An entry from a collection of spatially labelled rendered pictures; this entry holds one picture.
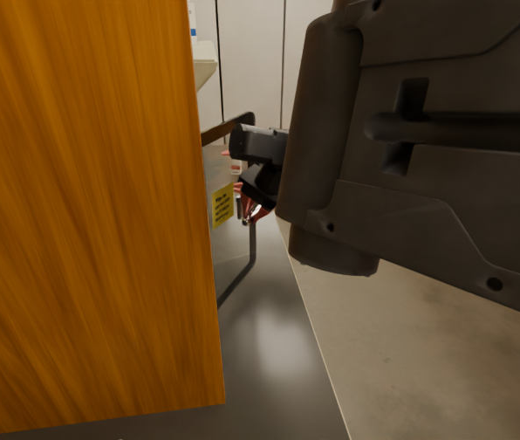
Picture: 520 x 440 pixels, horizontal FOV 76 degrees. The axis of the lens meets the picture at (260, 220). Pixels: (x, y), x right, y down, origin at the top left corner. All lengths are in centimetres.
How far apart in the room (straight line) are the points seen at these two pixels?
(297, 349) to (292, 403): 12
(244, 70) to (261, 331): 305
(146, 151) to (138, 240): 12
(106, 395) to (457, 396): 168
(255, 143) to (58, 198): 27
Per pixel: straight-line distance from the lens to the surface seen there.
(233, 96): 362
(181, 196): 40
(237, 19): 356
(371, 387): 191
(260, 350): 77
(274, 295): 88
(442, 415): 195
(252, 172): 64
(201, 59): 44
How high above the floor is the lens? 156
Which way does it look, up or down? 32 degrees down
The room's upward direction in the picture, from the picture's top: straight up
